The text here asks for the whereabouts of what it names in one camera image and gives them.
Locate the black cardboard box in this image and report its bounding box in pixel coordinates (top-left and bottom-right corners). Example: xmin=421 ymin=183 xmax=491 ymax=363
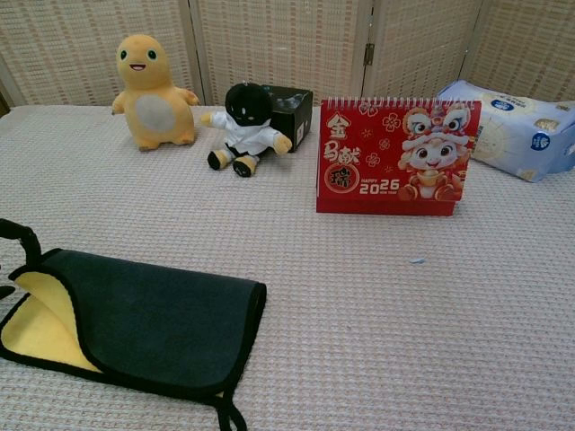
xmin=260 ymin=84 xmax=314 ymax=154

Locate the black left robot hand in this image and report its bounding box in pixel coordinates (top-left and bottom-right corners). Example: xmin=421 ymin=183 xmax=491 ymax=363
xmin=0 ymin=218 xmax=45 ymax=301

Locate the red 2026 desk calendar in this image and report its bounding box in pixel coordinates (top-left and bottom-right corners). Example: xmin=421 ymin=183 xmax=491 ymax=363
xmin=314 ymin=96 xmax=483 ymax=218

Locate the yellow towel with black trim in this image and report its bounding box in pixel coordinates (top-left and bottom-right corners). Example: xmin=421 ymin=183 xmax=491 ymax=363
xmin=0 ymin=247 xmax=268 ymax=431

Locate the blue tissue pack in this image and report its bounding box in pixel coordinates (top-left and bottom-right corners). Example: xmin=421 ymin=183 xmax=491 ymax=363
xmin=436 ymin=80 xmax=575 ymax=183

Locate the orange dinosaur plush toy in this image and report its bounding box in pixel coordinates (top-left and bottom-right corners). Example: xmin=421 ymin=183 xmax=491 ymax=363
xmin=111 ymin=34 xmax=200 ymax=153

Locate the woven beige folding screen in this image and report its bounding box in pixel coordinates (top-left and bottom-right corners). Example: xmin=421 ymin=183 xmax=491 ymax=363
xmin=0 ymin=0 xmax=575 ymax=108

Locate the black-headed plush doll white robe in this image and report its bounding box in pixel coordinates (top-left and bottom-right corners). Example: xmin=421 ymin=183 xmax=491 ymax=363
xmin=199 ymin=82 xmax=293 ymax=178

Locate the pink waffle weave tablecloth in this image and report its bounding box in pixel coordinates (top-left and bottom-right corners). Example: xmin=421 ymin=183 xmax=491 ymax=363
xmin=0 ymin=103 xmax=575 ymax=431

